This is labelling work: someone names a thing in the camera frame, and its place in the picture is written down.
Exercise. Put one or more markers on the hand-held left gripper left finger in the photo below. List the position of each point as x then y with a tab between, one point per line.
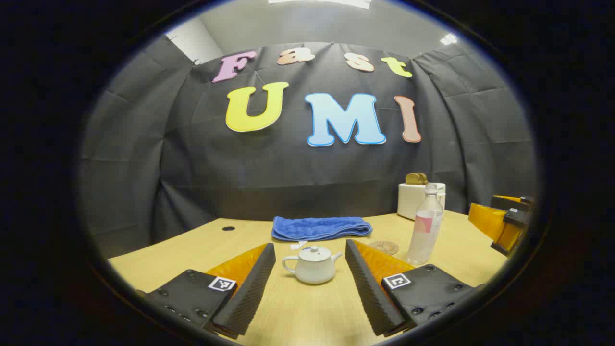
250	293

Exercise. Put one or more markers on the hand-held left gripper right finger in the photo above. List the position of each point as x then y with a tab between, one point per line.
370	293

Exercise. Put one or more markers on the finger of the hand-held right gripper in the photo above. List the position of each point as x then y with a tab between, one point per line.
509	204
485	218

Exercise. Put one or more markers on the round brown coaster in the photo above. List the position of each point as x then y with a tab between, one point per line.
387	247

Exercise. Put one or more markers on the white ceramic teacup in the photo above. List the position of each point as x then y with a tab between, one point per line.
314	274

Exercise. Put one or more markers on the clear plastic water bottle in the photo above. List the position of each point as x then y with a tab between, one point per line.
423	240

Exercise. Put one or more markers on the small white paper tag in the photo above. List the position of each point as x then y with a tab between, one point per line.
298	245

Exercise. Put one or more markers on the brown bread slice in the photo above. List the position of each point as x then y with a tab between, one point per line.
425	179
413	179

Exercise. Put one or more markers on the white toaster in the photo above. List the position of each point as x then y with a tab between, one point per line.
408	202

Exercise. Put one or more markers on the folded blue towel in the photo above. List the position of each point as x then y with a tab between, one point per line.
317	228

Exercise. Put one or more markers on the black backdrop cloth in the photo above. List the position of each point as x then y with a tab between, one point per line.
288	173

